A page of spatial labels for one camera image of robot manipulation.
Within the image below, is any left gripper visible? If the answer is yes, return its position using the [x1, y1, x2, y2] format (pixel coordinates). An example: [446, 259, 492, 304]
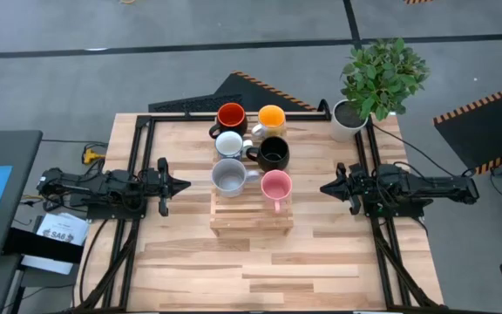
[146, 157, 192, 218]

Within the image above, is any pink coffee mug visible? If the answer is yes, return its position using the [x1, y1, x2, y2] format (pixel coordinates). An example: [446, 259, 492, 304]
[260, 168, 294, 215]

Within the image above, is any white and blue mug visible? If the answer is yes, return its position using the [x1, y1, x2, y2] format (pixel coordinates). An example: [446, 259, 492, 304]
[214, 130, 254, 161]

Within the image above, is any yellow power plug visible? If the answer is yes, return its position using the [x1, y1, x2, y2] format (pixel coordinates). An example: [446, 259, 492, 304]
[81, 147, 106, 166]

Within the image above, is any white plant pot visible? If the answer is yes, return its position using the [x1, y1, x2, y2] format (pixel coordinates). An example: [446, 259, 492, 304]
[329, 99, 369, 143]

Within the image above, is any black coffee mug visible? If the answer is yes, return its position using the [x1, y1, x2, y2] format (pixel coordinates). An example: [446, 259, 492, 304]
[245, 135, 291, 173]

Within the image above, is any black keyboard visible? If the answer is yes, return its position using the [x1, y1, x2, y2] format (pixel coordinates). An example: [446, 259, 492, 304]
[147, 92, 244, 113]

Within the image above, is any grey coffee mug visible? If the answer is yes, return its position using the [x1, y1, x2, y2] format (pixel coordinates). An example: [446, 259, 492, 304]
[210, 157, 261, 198]

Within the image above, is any green leafy plant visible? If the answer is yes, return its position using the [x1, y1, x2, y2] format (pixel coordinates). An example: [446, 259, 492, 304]
[340, 37, 431, 122]

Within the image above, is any printed white paper sheet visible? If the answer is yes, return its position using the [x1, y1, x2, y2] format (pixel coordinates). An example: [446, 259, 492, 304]
[36, 212, 91, 246]

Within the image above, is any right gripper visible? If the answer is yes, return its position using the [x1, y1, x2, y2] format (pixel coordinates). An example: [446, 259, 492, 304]
[319, 162, 377, 215]

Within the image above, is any black mug with orange inside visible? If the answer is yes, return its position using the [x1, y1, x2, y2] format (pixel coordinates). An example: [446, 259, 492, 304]
[208, 102, 249, 140]

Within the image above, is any dark grey desk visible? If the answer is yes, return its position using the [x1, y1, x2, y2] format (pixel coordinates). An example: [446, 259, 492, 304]
[0, 129, 44, 263]

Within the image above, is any yellow coffee mug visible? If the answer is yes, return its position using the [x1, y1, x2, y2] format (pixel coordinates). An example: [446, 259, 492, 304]
[250, 104, 288, 140]

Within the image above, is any slatted wooden rack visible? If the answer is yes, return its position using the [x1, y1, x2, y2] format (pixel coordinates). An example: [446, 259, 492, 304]
[209, 113, 295, 239]

